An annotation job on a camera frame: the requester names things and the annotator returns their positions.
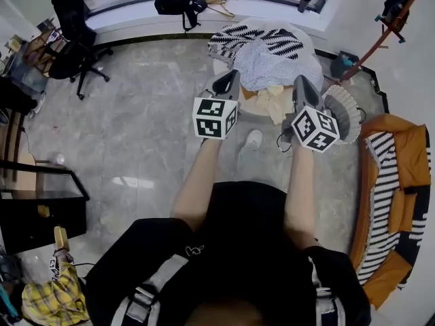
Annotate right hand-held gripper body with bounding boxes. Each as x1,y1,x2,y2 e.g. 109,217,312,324
281,102,341,154

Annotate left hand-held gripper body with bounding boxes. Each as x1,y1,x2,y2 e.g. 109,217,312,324
192,83,241,141

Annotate cream yellow garment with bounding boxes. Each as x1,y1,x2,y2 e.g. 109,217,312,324
255,85,295,126

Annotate light blue checked shirt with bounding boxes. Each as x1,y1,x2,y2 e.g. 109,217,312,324
234,41,324,91

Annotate white woven laundry basket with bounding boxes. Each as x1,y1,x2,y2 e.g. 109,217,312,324
322,84,362,145

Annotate person's right forearm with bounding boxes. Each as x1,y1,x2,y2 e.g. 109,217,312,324
283,143,320,251

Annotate person's left forearm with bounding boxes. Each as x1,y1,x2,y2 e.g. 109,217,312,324
171,137,225,232

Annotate round white wooden table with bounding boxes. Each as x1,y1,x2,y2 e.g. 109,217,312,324
212,16,326,122

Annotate black storage bin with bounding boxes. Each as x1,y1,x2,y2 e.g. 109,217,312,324
330,50,360,79

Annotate person's right white shoe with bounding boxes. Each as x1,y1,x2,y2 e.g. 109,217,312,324
244,129,264,151

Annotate black white zigzag blanket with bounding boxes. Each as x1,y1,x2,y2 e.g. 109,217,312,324
207,24,305,68

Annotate person's grey trousers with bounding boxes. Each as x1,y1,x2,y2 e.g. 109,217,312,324
237,144,275,185

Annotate black white striped blanket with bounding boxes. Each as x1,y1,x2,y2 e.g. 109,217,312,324
356,130,431,285

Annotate orange sofa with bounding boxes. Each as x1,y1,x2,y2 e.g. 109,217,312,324
349,113,432,310

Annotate wooden coat rack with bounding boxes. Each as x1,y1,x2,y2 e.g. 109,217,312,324
339,0,432,83

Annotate black bag on rack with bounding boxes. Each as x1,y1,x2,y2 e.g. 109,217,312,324
381,0,411,25

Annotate person's black shirt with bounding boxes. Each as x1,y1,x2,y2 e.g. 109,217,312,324
84,181,371,326

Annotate black office chair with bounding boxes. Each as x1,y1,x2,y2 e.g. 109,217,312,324
47,0,114,101

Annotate cluttered wooden shelf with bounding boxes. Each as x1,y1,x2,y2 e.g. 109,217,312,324
0,20,65,93

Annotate black glass cabinet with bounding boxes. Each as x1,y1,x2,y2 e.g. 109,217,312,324
0,160,90,256

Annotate black cable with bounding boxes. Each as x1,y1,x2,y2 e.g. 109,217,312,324
276,132,294,153

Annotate grey shoulder strap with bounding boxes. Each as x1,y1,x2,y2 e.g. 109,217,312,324
110,253,190,326
307,256,346,326

